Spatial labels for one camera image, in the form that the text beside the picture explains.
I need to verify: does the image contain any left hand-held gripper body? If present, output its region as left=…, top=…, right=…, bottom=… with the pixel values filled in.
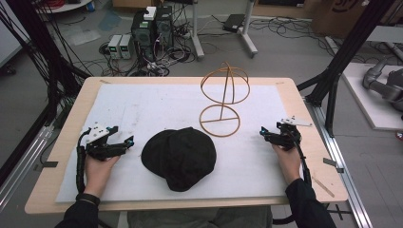
left=85, top=123, right=127, bottom=162

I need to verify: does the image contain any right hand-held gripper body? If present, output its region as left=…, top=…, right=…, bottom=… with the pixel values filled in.
left=274, top=116, right=313, bottom=152

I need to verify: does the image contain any black cap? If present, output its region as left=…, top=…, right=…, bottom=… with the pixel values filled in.
left=141, top=126, right=218, bottom=193

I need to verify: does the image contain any wooden hat stand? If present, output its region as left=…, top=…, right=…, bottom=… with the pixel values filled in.
left=199, top=61, right=251, bottom=139

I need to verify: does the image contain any person's right hand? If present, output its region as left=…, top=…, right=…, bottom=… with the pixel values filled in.
left=272, top=143, right=302, bottom=186

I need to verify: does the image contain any person's left hand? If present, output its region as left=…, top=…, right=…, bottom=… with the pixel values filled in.
left=84, top=154, right=122, bottom=198

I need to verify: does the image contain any white foam mat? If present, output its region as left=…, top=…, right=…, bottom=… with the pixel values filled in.
left=55, top=83, right=297, bottom=204

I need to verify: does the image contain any grey power supply unit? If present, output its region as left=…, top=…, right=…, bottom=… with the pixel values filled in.
left=119, top=33, right=134, bottom=60
left=106, top=34, right=124, bottom=60

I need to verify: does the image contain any white board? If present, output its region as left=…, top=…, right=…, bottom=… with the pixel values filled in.
left=341, top=62, right=403, bottom=132

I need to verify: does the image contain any white metal stand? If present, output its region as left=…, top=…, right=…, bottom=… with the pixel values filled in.
left=189, top=0, right=259, bottom=62

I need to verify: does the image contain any black computer tower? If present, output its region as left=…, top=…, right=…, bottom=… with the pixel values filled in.
left=130, top=10, right=157, bottom=62
left=154, top=5, right=175, bottom=49

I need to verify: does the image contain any person's lap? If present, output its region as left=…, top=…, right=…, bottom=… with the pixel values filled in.
left=125, top=205, right=274, bottom=228

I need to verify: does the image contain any flat black box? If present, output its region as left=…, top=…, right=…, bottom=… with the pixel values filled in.
left=221, top=13, right=246, bottom=34

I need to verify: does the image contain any small white box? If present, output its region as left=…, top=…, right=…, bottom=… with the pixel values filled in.
left=143, top=6, right=158, bottom=22

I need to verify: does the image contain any cardboard box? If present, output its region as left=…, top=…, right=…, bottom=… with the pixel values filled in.
left=311, top=0, right=379, bottom=40

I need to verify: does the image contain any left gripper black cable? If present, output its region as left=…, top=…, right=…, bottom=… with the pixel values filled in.
left=75, top=127, right=93, bottom=195

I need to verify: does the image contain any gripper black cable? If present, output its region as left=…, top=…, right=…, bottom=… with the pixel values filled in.
left=75, top=127, right=93, bottom=195
left=294, top=139, right=314, bottom=188

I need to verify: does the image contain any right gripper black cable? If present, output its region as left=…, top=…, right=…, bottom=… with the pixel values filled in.
left=294, top=139, right=314, bottom=188

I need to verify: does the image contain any aluminium rail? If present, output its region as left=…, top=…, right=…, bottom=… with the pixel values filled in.
left=304, top=97, right=375, bottom=228
left=0, top=123, right=55, bottom=214

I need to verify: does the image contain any tangle of floor cables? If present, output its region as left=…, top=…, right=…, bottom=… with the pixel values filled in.
left=80, top=18, right=203, bottom=78

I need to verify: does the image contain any black metal frame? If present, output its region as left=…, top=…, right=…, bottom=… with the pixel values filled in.
left=297, top=0, right=398, bottom=138
left=0, top=0, right=93, bottom=188

